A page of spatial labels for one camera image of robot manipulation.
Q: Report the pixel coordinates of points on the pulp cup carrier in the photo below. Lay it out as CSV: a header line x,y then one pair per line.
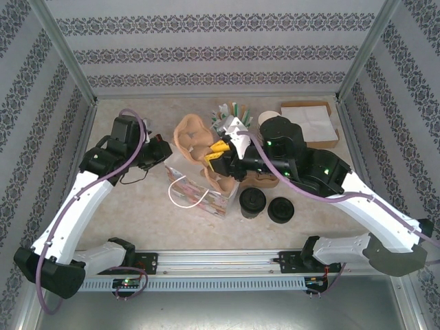
x,y
185,137

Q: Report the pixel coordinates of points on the cartoon print paper bag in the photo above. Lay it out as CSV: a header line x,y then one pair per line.
x,y
213,204

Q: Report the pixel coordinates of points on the black plastic coffee lid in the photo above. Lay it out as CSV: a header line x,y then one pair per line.
x,y
252,199

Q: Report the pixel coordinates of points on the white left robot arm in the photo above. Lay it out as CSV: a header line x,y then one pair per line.
x,y
75,213

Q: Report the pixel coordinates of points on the stack of white paper cups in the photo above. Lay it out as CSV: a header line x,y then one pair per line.
x,y
266,117

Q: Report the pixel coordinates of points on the white paper napkin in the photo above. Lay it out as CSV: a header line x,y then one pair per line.
x,y
319,132
302,113

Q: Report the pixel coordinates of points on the brown cardboard napkin box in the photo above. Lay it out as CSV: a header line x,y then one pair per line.
x,y
323,144

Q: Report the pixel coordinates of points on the green white striped straw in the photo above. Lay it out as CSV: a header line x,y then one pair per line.
x,y
248,118

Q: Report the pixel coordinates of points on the green paper wrapped straw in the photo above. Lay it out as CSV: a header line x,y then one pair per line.
x,y
236,109

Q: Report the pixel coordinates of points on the tan wooden stir stick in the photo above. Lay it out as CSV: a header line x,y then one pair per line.
x,y
244,110

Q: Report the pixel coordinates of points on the black lid on table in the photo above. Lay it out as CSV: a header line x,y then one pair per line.
x,y
281,209

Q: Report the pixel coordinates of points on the small green circuit board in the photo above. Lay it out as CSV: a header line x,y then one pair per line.
x,y
316,281
127,282

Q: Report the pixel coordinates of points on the aluminium frame bar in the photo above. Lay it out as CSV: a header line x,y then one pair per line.
x,y
216,96
88,120
350,130

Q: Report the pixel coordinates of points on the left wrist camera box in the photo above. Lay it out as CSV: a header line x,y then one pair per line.
x,y
148,134

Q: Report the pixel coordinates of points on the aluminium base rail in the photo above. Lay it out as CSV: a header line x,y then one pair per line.
x,y
220,261

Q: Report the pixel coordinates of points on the aluminium frame post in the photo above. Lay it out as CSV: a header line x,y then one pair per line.
x,y
366,51
65,51

